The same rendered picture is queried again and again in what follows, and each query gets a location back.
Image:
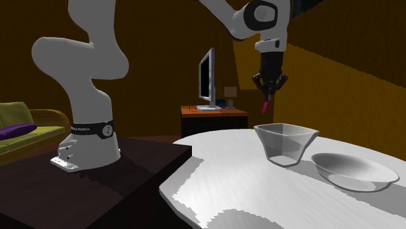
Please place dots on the wooden desk with monitor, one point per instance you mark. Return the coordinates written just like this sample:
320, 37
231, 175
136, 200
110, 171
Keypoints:
212, 122

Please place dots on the white oval shallow bowl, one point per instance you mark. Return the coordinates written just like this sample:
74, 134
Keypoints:
352, 172

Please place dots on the clear square glass bowl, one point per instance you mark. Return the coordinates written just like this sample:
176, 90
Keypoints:
285, 142

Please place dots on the green sofa with purple cushion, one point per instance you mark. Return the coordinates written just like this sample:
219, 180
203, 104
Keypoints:
25, 133

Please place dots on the dark robot stand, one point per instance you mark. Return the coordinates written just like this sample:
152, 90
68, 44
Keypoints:
47, 196

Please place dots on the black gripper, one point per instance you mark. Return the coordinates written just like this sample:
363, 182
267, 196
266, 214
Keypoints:
271, 65

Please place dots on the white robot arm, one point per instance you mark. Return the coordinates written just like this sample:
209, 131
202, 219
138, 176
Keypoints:
90, 95

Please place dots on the small pink red object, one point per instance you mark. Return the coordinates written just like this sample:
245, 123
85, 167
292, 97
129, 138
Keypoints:
266, 106

